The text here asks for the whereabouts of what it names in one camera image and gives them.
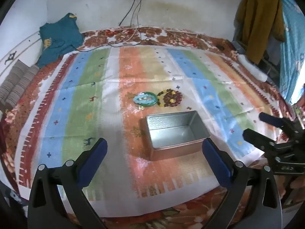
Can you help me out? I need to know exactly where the light blue bead bracelet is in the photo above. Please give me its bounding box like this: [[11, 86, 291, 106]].
[[132, 93, 157, 105]]

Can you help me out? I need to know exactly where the mustard hanging garment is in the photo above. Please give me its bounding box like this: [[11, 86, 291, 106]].
[[235, 0, 286, 64]]

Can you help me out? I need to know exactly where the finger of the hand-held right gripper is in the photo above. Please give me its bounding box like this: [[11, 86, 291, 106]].
[[242, 128, 280, 156], [258, 112, 295, 134]]

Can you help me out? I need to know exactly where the white cable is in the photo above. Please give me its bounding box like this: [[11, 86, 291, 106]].
[[119, 0, 144, 44]]

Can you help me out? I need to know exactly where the short black cable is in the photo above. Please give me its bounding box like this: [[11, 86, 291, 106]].
[[118, 0, 139, 28]]

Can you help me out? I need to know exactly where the rectangular metal tin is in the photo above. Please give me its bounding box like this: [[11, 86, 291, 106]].
[[145, 110, 211, 162]]

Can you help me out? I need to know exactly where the striped colourful mat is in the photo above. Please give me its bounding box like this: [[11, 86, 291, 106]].
[[18, 45, 290, 218]]

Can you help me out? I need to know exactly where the striped brown pillow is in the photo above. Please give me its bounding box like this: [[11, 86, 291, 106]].
[[7, 64, 40, 112], [0, 59, 29, 103]]

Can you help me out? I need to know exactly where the teal garment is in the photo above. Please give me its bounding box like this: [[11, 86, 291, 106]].
[[38, 13, 84, 69]]

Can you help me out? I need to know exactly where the white rolled cloth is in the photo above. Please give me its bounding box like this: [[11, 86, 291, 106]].
[[238, 54, 269, 83]]

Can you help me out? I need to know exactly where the green jade bangle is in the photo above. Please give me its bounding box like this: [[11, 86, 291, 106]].
[[135, 91, 160, 106]]

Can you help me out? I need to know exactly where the blue patterned curtain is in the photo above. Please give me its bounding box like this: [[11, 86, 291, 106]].
[[269, 0, 305, 106]]

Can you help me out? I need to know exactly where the person's right hand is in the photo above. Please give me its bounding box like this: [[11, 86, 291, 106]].
[[278, 174, 305, 201]]

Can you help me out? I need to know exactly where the brown bead necklace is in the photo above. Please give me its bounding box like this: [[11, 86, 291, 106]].
[[157, 89, 184, 107]]

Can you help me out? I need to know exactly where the white bed headboard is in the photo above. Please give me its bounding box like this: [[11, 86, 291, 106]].
[[0, 30, 46, 78]]

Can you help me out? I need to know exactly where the long black cable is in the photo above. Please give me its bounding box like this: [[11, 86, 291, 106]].
[[53, 0, 154, 53]]

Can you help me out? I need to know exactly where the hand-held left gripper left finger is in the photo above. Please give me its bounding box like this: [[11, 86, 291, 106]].
[[27, 138, 108, 229]]

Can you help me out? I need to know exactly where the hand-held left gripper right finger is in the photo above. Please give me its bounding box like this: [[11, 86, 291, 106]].
[[201, 138, 283, 229]]

